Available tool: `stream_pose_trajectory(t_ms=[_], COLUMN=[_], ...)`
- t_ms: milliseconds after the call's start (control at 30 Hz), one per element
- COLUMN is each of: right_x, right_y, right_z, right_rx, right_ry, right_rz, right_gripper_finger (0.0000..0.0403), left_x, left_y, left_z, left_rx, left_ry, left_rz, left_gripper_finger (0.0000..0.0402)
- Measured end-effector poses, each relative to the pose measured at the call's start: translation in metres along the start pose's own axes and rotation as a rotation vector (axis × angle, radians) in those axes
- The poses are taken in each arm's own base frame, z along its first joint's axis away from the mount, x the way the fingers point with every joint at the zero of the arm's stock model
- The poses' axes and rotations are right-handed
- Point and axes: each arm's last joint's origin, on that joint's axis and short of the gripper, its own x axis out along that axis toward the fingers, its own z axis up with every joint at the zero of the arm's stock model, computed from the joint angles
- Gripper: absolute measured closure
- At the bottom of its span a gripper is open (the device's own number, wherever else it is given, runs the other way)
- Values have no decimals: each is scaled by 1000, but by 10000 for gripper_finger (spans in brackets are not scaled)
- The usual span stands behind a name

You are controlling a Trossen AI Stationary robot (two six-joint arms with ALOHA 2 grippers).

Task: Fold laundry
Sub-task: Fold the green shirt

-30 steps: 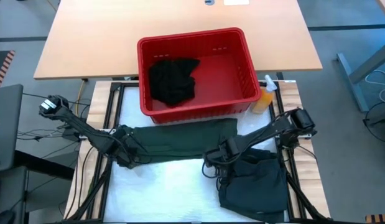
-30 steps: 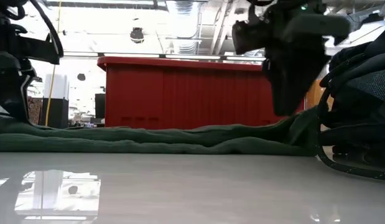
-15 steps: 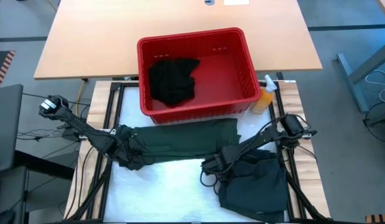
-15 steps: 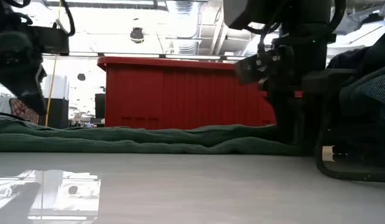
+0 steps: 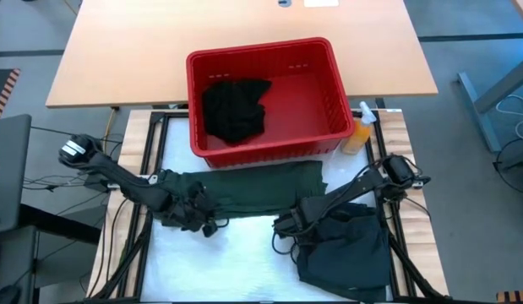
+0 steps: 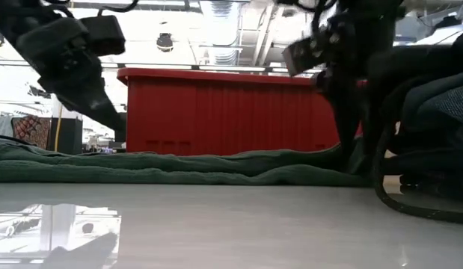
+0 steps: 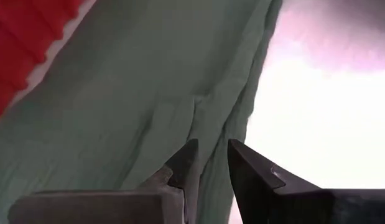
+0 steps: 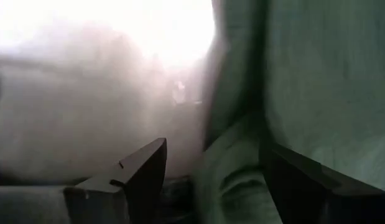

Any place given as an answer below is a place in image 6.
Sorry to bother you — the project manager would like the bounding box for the red patterned cloth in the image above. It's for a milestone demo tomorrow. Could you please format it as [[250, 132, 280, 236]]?
[[11, 115, 52, 150]]

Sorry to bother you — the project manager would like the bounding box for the yellow hanging cable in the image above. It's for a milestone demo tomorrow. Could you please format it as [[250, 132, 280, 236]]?
[[54, 106, 64, 152]]

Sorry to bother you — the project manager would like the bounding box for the black cabinet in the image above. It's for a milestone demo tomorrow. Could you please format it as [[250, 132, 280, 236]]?
[[46, 117, 84, 155]]

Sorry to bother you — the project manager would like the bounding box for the black ceiling lamp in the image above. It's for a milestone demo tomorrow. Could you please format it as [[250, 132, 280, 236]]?
[[156, 32, 174, 53]]

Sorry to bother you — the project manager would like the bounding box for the red plastic bin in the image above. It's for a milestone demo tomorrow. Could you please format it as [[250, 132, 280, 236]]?
[[117, 67, 364, 157]]

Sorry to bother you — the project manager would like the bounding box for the grey fabric panel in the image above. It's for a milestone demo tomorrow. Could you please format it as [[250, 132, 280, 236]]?
[[0, 115, 13, 137]]

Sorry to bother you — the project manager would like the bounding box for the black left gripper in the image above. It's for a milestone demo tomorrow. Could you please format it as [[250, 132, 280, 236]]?
[[16, 18, 128, 143]]

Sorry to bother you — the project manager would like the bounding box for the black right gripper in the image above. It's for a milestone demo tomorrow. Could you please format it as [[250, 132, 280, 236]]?
[[282, 10, 400, 175]]

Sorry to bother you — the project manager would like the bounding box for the dark green garment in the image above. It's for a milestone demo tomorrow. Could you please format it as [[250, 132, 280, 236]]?
[[0, 136, 371, 188]]

